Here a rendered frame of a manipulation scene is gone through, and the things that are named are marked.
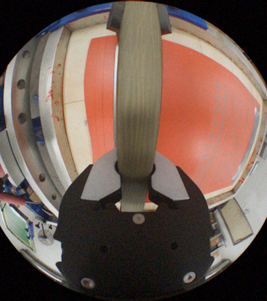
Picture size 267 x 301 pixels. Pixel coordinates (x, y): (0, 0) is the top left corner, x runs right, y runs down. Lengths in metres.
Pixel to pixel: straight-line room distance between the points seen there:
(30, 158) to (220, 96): 0.42
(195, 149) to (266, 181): 3.63
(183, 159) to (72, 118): 0.24
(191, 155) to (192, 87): 0.14
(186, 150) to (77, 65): 0.28
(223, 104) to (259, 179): 3.62
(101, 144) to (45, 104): 0.13
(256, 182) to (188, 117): 3.76
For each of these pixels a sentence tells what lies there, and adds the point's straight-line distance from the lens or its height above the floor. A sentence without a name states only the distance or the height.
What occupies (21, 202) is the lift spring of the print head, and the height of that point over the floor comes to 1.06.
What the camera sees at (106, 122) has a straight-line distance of 0.17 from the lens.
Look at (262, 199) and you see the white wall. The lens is 3.91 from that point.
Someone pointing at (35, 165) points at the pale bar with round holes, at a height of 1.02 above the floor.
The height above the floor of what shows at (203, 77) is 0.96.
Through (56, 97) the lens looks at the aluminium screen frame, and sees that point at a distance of 0.20.
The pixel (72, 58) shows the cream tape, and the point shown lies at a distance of 0.23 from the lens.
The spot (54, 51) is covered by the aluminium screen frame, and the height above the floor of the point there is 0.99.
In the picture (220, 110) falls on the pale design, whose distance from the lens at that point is 0.26.
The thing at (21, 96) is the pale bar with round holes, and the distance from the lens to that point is 0.23.
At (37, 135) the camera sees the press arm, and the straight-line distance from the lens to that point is 0.37.
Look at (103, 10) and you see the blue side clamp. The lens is 0.23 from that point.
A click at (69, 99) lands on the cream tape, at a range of 0.20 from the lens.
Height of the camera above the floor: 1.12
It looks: 62 degrees down
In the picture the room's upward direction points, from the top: 180 degrees counter-clockwise
